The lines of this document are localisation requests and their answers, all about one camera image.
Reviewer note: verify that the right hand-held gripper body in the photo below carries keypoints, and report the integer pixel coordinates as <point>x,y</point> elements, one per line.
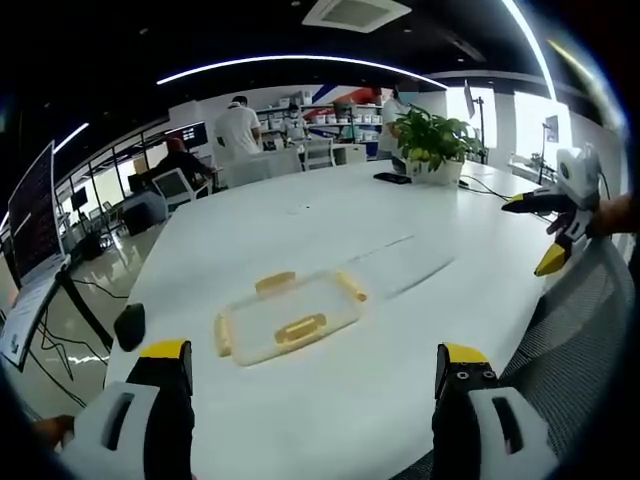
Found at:
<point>580,180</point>

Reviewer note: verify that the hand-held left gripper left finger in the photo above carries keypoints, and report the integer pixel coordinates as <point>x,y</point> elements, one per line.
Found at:
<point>150,400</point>

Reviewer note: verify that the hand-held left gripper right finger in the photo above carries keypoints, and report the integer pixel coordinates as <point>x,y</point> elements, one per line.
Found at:
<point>470,400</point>

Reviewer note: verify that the person's right hand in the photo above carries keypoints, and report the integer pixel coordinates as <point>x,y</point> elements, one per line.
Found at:
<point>565,222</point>

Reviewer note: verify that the person's left hand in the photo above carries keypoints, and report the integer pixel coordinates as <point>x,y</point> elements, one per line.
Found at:
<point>52,430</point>

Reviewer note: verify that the black rounded object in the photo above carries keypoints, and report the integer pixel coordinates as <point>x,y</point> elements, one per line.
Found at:
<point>129,327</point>

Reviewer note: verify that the grey mesh office chair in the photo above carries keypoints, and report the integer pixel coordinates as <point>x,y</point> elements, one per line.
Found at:
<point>575,350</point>

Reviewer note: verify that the monitor on stand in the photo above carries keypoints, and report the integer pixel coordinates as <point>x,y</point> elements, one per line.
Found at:
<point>472,107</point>

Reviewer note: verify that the green potted plant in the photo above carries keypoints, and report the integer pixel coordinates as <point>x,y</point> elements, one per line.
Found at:
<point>432,145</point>

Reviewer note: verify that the black phone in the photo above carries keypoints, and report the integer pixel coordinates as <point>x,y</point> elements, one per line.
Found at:
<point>392,177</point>

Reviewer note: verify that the white paper sign board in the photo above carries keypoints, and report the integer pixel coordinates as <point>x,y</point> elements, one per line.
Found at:
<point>27,320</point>

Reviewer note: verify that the clear container lid yellow clips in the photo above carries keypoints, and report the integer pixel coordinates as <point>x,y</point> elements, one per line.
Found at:
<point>290,320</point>

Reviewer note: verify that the storage shelf with boxes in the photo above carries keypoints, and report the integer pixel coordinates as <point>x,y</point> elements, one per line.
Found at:
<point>345,120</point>

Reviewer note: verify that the dark monitor screen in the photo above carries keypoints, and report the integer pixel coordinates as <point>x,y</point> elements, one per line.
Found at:
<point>35,220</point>

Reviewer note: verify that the white office chair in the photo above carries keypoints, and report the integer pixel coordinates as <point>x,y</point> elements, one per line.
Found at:
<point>175,186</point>
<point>318,152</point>

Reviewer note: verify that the ceiling air vent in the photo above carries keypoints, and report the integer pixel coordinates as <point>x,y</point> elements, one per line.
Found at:
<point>356,14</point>

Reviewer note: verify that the curved ceiling light strip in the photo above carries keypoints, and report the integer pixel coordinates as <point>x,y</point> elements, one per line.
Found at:
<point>300,62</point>

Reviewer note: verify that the black wall screen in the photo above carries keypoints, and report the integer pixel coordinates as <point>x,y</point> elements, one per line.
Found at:
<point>194,134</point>

